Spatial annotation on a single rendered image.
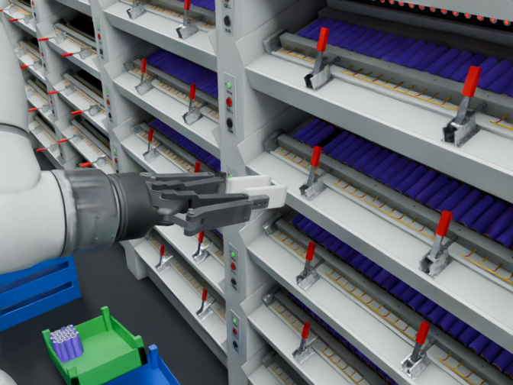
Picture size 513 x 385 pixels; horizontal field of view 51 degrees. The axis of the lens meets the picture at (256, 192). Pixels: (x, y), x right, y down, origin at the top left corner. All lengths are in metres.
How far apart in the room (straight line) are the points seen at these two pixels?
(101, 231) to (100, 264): 1.55
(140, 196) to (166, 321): 1.25
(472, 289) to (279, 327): 0.58
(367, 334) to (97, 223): 0.56
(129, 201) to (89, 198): 0.04
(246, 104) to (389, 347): 0.50
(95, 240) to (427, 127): 0.44
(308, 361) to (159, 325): 0.73
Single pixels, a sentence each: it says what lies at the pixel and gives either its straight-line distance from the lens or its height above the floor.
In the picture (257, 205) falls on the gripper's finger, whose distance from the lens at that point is 0.67.
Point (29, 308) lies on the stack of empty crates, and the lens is 1.92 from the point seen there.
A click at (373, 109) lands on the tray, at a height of 0.93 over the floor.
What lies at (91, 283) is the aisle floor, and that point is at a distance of 2.03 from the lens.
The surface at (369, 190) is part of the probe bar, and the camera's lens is 0.91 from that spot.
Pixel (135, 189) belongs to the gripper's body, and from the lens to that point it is 0.59.
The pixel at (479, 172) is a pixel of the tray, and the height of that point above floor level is 0.91.
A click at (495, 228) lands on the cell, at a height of 0.79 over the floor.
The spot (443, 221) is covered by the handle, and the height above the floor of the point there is 0.82.
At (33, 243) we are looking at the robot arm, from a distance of 0.54.
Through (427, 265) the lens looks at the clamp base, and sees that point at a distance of 0.81.
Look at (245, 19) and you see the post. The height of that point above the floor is 1.01.
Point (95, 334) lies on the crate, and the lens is 1.81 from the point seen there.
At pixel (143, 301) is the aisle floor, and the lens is 1.91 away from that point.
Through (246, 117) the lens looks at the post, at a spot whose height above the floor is 0.83.
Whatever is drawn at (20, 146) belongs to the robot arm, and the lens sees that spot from 0.56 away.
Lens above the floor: 1.20
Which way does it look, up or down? 28 degrees down
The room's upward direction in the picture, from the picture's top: straight up
